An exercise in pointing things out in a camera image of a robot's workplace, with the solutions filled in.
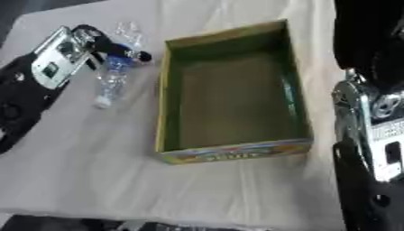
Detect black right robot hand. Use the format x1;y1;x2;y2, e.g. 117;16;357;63
333;0;404;91

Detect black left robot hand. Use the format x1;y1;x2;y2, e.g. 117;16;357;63
69;23;155;71

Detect clear plastic water bottle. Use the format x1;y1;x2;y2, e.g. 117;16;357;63
93;21;145;110

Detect cardboard box with green inside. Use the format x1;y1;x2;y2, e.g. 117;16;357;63
152;19;316;165

